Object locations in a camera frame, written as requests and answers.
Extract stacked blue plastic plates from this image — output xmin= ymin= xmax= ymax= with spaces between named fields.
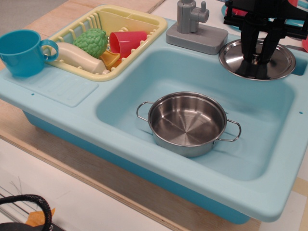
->
xmin=221 ymin=4 xmax=246 ymax=31

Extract orange tape piece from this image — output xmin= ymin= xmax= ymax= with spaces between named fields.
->
xmin=25 ymin=211 xmax=45 ymax=227

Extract steel pot with handles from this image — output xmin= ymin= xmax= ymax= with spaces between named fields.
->
xmin=137 ymin=91 xmax=230 ymax=158

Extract orange plastic toy piece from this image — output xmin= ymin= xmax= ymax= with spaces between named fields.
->
xmin=100 ymin=50 xmax=122 ymax=71

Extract green toy artichoke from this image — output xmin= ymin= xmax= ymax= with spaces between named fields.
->
xmin=73 ymin=28 xmax=108 ymax=58

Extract grey toy faucet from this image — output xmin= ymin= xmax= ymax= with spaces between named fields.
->
xmin=166 ymin=0 xmax=228 ymax=55

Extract yellow plastic dish rack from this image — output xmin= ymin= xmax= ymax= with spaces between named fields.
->
xmin=49 ymin=5 xmax=167 ymax=82

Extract pink plastic cup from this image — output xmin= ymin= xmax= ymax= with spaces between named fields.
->
xmin=109 ymin=31 xmax=147 ymax=58

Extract pink plate edge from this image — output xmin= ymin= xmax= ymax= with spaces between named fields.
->
xmin=302 ymin=36 xmax=308 ymax=52

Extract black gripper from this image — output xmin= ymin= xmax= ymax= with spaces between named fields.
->
xmin=224 ymin=0 xmax=305 ymax=64

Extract pink cup on plates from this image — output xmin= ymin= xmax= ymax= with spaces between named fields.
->
xmin=232 ymin=8 xmax=247 ymax=16

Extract light blue toy sink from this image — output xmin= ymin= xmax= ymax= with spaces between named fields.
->
xmin=0 ymin=34 xmax=308 ymax=224

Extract blue plastic mug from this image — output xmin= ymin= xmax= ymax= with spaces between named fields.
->
xmin=0 ymin=29 xmax=59 ymax=77

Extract steel pot lid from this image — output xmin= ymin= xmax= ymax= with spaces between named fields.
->
xmin=219 ymin=39 xmax=296 ymax=81

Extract cream plastic bottle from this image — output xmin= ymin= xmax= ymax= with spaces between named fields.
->
xmin=51 ymin=42 xmax=111 ymax=75

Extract black braided cable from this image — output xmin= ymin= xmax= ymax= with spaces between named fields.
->
xmin=0 ymin=193 xmax=53 ymax=231

